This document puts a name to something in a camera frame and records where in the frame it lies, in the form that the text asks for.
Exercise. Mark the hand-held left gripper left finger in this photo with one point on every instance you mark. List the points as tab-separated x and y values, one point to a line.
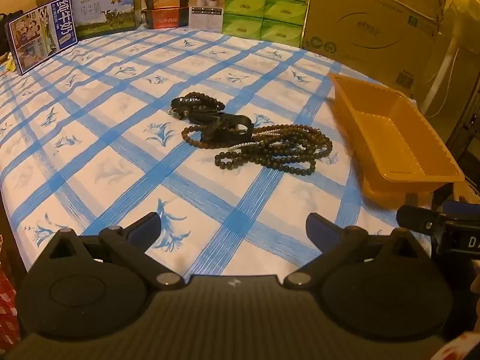
144	227

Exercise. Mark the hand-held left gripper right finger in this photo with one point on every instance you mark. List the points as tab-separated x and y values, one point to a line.
320	228

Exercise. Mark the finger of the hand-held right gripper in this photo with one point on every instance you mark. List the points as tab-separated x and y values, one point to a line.
416	217
463	210

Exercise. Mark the yellow plastic tray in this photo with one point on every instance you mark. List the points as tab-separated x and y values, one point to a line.
390	131

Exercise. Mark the white pearl strand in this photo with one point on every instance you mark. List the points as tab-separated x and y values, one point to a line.
243	145

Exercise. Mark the blue checked sheet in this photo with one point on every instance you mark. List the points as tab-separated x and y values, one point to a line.
112	180

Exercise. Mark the red patterned cloth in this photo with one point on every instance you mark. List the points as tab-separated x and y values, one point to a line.
457	347
7	296

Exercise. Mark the large cardboard box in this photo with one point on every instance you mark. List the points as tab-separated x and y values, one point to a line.
367	26

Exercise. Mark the red noodle box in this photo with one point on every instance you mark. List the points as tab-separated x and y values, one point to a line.
165	18

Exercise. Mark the blue milk carton box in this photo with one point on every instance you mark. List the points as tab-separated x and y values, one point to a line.
41	33

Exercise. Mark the milk gift box with cows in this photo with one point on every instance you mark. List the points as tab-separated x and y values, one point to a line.
107	9

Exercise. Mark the white product box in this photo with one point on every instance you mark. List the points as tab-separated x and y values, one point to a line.
208	7

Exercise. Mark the stack of green tissue packets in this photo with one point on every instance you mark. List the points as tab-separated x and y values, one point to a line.
266	5

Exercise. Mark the black bag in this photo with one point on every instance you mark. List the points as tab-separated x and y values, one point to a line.
5	32

